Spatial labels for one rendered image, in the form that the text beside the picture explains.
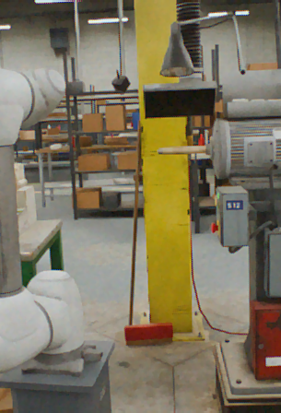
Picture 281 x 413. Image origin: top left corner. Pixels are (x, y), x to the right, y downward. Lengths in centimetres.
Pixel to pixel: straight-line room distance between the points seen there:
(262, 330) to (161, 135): 137
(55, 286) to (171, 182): 172
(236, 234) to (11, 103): 99
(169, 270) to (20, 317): 195
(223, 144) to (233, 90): 30
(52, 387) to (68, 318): 19
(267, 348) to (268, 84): 109
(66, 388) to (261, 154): 115
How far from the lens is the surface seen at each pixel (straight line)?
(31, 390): 154
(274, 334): 217
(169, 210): 308
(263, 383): 228
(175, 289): 322
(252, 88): 226
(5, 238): 128
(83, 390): 147
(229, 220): 186
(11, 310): 131
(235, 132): 207
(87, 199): 700
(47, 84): 131
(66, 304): 146
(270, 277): 210
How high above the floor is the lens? 142
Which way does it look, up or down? 10 degrees down
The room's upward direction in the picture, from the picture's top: 3 degrees counter-clockwise
